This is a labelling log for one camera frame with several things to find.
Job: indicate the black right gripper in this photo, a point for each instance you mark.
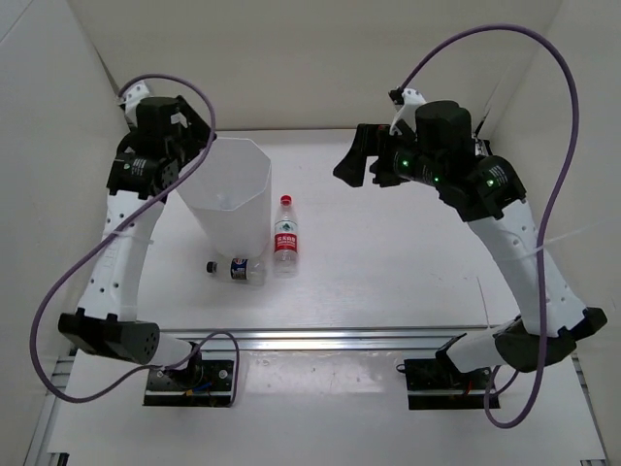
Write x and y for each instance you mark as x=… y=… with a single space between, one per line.
x=370 y=141

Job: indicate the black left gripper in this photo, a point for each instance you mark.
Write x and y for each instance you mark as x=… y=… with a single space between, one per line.
x=197 y=134

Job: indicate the red label plastic bottle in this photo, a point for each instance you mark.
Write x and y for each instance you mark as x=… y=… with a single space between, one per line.
x=285 y=239

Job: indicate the black cap plastic bottle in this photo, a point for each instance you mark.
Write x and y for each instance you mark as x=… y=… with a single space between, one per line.
x=250 y=271

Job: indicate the clear crushed plastic bottle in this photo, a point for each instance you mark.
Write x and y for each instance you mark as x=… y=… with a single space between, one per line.
x=225 y=202

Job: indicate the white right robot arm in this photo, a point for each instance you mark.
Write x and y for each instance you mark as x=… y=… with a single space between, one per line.
x=491 y=199

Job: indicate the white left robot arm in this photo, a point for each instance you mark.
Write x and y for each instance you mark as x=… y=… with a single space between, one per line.
x=105 y=322

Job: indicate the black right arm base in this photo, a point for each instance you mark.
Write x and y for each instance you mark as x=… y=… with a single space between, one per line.
x=430 y=388

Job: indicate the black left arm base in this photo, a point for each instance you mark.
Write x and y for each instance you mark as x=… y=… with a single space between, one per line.
x=213 y=387

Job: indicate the white octagonal bin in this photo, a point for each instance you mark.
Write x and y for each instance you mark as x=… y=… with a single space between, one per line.
x=238 y=168

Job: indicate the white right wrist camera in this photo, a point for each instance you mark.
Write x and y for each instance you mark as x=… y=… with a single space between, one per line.
x=406 y=101

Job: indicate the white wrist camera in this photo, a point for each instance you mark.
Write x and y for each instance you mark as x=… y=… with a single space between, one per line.
x=406 y=101
x=131 y=98

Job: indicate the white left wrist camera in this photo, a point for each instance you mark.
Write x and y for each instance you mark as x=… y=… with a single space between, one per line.
x=131 y=98

